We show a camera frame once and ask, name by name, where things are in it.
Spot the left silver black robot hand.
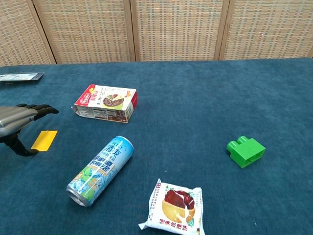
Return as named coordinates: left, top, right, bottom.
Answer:
left=0, top=103, right=60, bottom=157

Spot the yellow card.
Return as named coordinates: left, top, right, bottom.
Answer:
left=31, top=130, right=59, bottom=152

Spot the flat black printed package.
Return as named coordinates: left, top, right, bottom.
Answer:
left=0, top=72, right=45, bottom=83

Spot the red and white food carton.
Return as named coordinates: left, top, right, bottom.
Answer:
left=70, top=84, right=138, bottom=124

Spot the blue drink can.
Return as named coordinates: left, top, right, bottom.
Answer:
left=66, top=135, right=135, bottom=208

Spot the blue table cloth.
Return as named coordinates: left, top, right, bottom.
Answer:
left=0, top=57, right=313, bottom=235

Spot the woven folding screen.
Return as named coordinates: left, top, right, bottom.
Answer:
left=0, top=0, right=313, bottom=67

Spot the white snack packet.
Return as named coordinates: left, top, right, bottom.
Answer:
left=138, top=178, right=205, bottom=235

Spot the green toy building block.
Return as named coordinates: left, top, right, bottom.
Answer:
left=226, top=136, right=266, bottom=169

